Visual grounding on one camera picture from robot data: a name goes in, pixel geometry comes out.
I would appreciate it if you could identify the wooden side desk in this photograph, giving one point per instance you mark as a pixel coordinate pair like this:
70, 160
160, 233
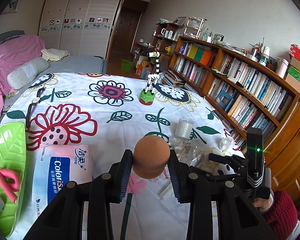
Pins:
143, 50

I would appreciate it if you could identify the small wooden shelf unit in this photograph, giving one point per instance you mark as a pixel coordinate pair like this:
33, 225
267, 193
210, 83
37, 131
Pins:
166, 34

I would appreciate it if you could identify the folded cream blanket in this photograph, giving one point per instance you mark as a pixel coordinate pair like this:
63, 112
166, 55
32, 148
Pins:
54, 55

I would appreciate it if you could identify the small green bin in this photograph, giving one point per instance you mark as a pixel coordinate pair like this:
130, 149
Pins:
126, 66

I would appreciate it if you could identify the cotton swab plastic bag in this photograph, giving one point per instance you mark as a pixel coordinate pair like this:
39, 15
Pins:
192, 152

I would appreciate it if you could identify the white sliding wardrobe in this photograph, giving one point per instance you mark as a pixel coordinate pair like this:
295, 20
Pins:
82, 27

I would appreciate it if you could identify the dark wooden door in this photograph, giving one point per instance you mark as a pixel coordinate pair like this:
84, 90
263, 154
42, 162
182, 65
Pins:
126, 28

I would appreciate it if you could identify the person right hand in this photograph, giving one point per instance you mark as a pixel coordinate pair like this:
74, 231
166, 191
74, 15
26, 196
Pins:
264, 205

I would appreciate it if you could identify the brown strap wristwatch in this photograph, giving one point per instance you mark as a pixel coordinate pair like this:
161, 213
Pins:
33, 103

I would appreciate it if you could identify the tissue pack blue label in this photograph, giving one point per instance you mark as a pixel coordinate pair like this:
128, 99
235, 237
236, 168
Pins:
55, 166

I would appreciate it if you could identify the pink foam hair roller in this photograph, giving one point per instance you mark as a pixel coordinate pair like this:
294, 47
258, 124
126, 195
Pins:
10, 182

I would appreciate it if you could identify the green leaf plastic bowl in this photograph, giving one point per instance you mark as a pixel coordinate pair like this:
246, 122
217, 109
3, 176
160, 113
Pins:
13, 157

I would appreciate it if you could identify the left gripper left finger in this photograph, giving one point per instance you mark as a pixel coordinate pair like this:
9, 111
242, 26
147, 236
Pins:
120, 175

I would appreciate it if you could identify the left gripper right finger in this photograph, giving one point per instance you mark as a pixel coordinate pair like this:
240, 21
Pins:
178, 178

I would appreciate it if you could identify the floral white tablecloth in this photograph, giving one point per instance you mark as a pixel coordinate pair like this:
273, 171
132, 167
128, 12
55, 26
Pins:
104, 113

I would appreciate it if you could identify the orange makeup sponge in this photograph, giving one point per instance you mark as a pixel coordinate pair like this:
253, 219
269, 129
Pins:
150, 156

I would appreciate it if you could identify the grey bed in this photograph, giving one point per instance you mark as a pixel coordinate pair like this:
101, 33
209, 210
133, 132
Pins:
71, 64

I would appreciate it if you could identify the pink duvet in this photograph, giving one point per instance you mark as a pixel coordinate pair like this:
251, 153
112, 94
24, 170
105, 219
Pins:
13, 54

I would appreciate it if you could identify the white dotted pillow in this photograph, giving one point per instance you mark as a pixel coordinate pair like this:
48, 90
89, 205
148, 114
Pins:
26, 73

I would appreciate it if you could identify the wooden bookshelf with books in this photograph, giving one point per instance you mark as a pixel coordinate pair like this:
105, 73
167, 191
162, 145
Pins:
246, 93

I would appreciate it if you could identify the zebra giraffe toy figure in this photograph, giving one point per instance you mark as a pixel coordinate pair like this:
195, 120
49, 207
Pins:
147, 94

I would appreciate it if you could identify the bag of cotton balls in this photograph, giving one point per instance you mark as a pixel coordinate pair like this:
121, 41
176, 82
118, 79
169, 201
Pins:
226, 144

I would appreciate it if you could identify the framed wedding photo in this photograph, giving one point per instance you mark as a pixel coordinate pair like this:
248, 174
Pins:
11, 7

